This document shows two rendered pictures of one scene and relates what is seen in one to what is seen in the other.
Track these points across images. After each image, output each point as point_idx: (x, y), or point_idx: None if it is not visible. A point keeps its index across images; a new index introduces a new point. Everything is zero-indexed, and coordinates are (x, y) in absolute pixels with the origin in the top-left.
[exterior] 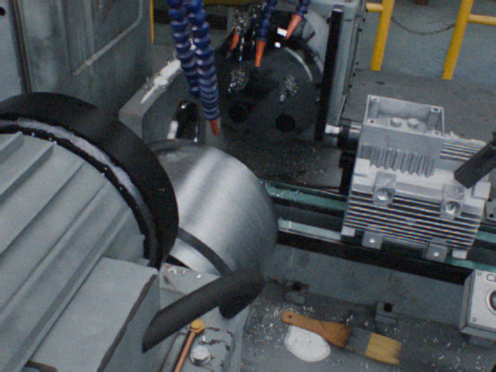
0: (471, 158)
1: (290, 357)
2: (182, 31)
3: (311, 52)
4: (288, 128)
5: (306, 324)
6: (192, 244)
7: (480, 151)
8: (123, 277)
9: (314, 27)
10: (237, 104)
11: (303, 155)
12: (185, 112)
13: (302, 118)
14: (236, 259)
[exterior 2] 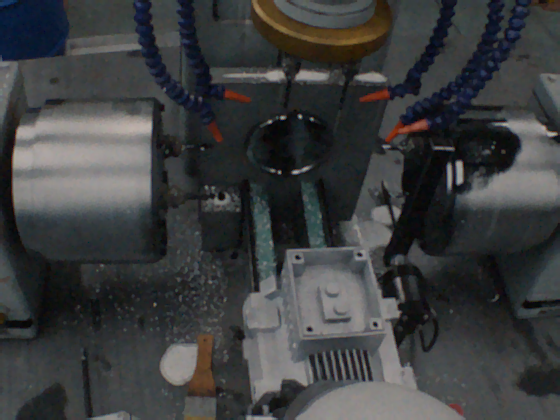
0: (296, 382)
1: (159, 352)
2: (183, 28)
3: (459, 180)
4: (417, 235)
5: (200, 356)
6: (31, 164)
7: (296, 384)
8: None
9: (518, 168)
10: (409, 172)
11: (476, 291)
12: (292, 121)
13: (428, 238)
14: (47, 203)
